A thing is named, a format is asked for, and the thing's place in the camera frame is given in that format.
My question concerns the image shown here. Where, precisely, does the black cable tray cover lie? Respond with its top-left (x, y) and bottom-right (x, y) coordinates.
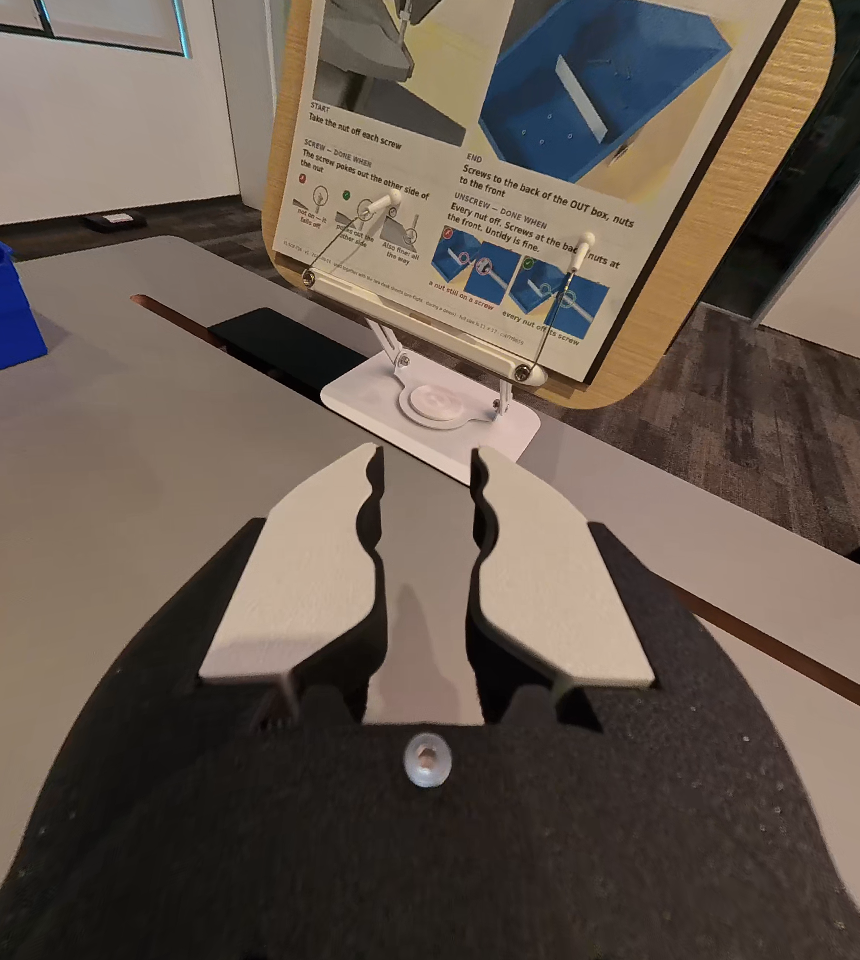
top-left (206, 306), bottom-right (371, 410)

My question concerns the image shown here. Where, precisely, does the large grid window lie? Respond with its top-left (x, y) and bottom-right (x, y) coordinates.
top-left (0, 0), bottom-right (193, 60)

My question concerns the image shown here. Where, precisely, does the instruction sign board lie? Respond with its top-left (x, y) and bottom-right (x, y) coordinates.
top-left (261, 0), bottom-right (836, 410)

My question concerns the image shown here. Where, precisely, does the white sign stand base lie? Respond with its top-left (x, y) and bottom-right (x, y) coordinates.
top-left (319, 318), bottom-right (542, 485)

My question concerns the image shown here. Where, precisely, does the grey desk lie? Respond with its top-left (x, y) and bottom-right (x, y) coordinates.
top-left (0, 234), bottom-right (860, 960)

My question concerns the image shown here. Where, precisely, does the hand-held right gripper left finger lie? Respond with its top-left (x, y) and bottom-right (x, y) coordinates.
top-left (197, 442), bottom-right (390, 726)

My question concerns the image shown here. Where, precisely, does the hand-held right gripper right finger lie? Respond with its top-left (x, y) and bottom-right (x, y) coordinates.
top-left (466, 446), bottom-right (658, 726)

